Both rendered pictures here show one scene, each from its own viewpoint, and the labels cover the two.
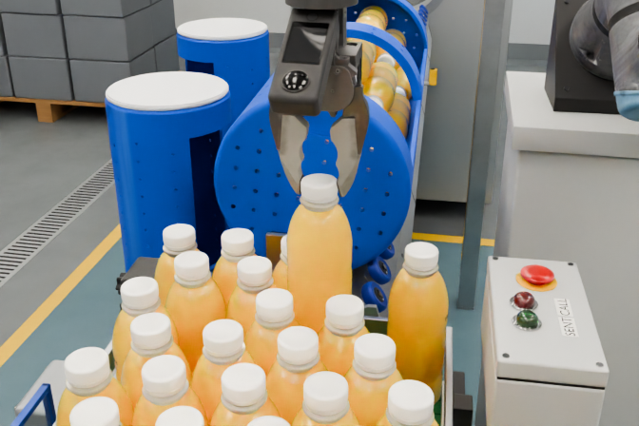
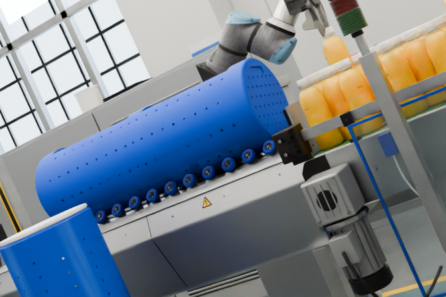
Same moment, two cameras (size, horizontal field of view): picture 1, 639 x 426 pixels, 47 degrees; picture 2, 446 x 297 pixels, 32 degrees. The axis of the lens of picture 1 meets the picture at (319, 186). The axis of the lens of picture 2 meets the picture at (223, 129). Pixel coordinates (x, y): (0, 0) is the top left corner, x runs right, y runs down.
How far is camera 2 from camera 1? 241 cm
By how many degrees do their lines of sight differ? 73
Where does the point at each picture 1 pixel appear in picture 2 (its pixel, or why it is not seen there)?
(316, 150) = (261, 80)
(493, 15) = (22, 213)
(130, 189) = (92, 281)
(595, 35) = (233, 59)
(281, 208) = (268, 111)
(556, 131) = not seen: hidden behind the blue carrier
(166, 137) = (94, 226)
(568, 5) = (202, 66)
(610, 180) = not seen: hidden behind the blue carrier
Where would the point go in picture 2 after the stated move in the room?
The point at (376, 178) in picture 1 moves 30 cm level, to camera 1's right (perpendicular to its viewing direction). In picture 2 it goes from (276, 87) to (295, 79)
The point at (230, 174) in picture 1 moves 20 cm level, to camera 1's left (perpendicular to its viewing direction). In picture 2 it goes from (252, 101) to (233, 109)
